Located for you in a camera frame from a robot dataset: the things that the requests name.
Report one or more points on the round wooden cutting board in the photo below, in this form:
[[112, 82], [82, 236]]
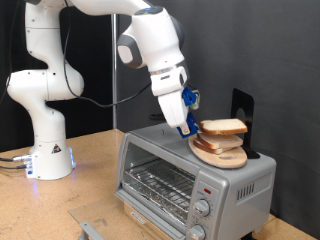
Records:
[[226, 161]]

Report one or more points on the black metal bookend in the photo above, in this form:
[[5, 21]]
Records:
[[241, 98]]

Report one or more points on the silver toaster oven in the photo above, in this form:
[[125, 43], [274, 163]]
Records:
[[246, 206]]

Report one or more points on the vertical metal pole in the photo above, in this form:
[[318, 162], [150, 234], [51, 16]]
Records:
[[114, 66]]

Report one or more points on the metal spatula with blue block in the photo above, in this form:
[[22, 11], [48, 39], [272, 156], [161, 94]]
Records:
[[192, 124]]

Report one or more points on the white bread slice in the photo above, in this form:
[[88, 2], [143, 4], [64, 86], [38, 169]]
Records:
[[208, 148], [221, 140], [223, 126]]

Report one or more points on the foil lined oven tray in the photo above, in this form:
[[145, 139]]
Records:
[[150, 196]]

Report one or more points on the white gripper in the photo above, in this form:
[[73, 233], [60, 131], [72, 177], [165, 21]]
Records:
[[173, 110]]

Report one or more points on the silver timer knob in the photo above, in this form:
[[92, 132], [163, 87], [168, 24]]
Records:
[[196, 232]]

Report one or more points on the silver temperature knob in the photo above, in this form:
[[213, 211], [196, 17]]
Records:
[[201, 207]]

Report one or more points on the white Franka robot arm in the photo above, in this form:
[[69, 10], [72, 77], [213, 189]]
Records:
[[43, 86]]

